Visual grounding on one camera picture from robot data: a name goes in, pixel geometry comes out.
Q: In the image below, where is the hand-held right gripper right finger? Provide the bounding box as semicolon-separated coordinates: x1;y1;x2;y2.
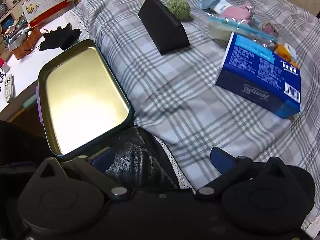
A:
195;147;288;198

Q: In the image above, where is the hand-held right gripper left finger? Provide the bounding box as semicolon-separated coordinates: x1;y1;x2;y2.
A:
37;150;129;199

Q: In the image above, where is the rectangular metal tin tray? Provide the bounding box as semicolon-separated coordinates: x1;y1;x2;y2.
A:
38;39;131;157

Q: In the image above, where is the blue tissue pack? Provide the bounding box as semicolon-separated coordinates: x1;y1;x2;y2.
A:
214;32;301;119

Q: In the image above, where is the black leather bag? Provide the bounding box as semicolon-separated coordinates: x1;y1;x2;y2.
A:
87;126;180;190

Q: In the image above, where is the grey plaid bedsheet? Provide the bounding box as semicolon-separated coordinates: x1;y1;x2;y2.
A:
71;0;320;233

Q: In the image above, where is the purple flat item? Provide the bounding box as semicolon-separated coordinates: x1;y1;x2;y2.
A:
36;85;44;124

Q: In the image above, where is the white remote control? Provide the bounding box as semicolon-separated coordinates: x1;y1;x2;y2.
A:
2;74;14;103

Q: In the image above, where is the orange snack packet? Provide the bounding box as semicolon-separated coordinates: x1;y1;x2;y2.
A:
274;43;299;63

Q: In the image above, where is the black glove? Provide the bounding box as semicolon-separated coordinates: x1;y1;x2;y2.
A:
39;23;82;52

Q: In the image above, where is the clear plastic zip bag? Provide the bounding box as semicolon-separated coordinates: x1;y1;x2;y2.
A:
206;12;279;48

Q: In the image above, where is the brown leather holder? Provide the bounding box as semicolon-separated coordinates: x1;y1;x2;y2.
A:
9;26;43;60

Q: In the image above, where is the pink and blue packet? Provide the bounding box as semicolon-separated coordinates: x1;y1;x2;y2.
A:
220;2;255;25

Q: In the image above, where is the black triangular case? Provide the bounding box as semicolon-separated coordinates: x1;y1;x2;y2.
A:
138;0;190;55

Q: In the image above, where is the small white tissue packet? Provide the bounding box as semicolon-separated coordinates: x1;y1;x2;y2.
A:
209;0;233;14

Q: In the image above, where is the green fuzzy ball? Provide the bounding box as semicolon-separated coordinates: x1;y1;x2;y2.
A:
166;0;192;20

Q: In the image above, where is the red desk calendar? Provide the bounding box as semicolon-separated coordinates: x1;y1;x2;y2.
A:
21;0;70;28

